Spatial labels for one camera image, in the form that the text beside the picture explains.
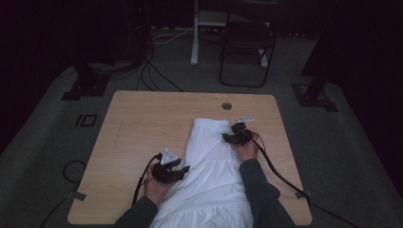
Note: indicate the person's right hand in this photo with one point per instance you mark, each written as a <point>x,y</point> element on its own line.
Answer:
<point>248,150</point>

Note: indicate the dark equipment tower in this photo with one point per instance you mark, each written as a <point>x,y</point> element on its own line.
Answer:
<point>138,31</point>

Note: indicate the grey tape strip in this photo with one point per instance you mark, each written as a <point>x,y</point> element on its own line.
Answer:
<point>77,195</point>
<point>303,194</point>

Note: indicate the black folding chair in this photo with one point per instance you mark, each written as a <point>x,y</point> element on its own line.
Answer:
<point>248,38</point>

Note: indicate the black stand with base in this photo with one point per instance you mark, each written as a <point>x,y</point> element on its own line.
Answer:
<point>87,85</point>
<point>313,95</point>

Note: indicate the white tiered skirt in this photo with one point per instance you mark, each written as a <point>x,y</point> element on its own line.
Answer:
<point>209,177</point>

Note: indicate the white desk frame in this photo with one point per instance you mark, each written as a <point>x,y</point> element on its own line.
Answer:
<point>195,38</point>

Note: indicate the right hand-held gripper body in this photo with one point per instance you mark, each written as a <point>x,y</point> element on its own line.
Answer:
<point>242,134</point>

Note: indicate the person's left hand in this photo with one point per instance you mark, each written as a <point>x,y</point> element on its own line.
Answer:
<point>157,190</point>

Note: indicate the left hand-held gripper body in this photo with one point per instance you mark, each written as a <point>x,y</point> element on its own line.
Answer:
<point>163,172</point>

